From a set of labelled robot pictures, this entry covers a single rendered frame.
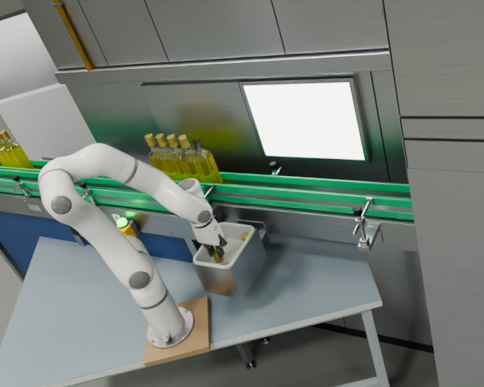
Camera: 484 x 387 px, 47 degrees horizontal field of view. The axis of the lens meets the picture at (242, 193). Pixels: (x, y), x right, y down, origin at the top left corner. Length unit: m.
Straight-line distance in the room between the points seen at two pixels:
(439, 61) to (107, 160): 0.97
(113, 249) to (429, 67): 1.11
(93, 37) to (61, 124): 2.07
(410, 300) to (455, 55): 1.42
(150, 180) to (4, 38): 2.76
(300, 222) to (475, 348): 0.71
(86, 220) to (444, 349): 1.26
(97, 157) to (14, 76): 2.72
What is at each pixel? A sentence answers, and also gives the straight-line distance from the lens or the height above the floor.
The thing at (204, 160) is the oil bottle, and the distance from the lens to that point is 2.13.
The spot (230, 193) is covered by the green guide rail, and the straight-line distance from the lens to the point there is 2.15.
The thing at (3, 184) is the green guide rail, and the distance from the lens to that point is 3.02.
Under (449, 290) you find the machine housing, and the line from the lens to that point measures 1.81.
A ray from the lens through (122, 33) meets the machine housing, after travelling 2.26.
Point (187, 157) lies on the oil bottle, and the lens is 2.16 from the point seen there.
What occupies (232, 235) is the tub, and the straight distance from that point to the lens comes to 2.18.
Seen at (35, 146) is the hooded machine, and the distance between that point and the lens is 4.56.
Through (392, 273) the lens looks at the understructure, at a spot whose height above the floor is 0.55.
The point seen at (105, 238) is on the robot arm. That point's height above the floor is 1.31.
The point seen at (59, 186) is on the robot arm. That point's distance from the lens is 1.70.
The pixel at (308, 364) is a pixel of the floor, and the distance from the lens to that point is 2.89.
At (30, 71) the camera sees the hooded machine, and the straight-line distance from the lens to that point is 4.33.
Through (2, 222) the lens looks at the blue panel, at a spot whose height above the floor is 0.81.
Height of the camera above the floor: 2.31
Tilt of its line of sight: 35 degrees down
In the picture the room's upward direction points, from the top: 21 degrees counter-clockwise
